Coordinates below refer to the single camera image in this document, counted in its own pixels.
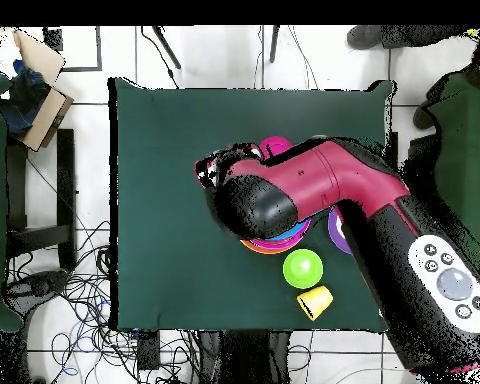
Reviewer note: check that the yellow cup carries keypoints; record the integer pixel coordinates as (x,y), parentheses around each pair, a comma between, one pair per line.
(318,300)

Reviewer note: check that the large orange bowl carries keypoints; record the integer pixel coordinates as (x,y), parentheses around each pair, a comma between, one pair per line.
(264,250)

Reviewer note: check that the cardboard box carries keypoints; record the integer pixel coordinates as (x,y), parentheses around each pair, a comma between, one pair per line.
(44,116)

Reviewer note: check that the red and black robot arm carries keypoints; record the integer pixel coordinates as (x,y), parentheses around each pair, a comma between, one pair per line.
(324,176)

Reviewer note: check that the small green bowl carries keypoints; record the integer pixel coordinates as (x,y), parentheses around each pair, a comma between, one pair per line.
(302,268)

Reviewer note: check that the purple bowl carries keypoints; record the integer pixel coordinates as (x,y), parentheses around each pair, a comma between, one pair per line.
(336,234)

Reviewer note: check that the black power strip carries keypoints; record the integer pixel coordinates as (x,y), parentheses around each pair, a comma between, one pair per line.
(148,352)

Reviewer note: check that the black tripod leg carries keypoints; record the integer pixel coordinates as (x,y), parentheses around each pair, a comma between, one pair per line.
(274,44)
(166,46)

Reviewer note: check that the large pink bowl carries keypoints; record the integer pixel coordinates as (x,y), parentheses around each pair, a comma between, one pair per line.
(272,242)

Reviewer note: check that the small crimson bowl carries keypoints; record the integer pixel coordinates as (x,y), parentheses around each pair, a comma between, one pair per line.
(276,144)

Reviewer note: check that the black stool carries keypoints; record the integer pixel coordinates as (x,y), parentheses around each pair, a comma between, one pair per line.
(66,180)

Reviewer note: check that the dark green tablecloth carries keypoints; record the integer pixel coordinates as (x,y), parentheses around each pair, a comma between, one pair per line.
(240,112)

